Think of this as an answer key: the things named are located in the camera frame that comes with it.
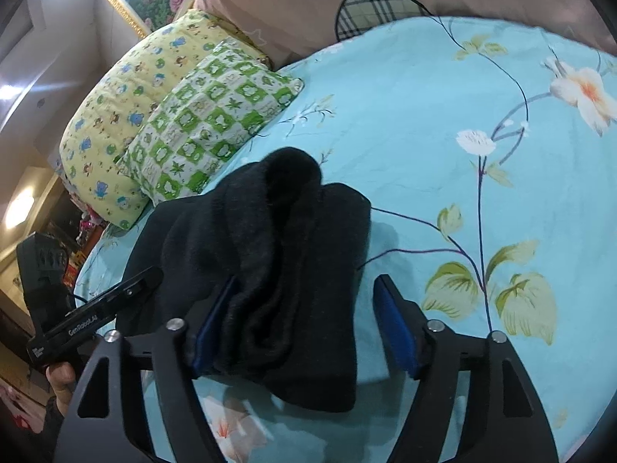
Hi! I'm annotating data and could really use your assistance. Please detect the person's left hand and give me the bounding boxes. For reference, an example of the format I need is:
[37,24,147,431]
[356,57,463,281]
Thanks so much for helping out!
[46,362,75,416]

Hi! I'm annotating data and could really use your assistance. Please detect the black pants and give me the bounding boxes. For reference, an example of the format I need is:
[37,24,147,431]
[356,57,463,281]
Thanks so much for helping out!
[116,147,371,413]

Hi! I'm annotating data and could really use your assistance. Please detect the yellow cartoon print pillow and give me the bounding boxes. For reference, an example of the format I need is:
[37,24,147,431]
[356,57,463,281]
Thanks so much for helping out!
[59,10,270,230]

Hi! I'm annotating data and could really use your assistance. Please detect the green checkered pillow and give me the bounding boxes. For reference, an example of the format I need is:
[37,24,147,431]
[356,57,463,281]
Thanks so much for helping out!
[118,38,304,205]

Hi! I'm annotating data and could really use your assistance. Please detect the left forearm in black sleeve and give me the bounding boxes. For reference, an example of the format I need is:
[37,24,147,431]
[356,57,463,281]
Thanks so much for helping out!
[1,396,64,463]

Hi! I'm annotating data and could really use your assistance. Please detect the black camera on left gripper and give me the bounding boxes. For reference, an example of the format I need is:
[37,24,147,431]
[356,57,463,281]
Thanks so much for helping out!
[16,232,76,336]

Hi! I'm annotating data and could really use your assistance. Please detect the light blue floral bedsheet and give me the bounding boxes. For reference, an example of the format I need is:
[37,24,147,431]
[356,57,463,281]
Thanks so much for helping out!
[71,15,617,463]

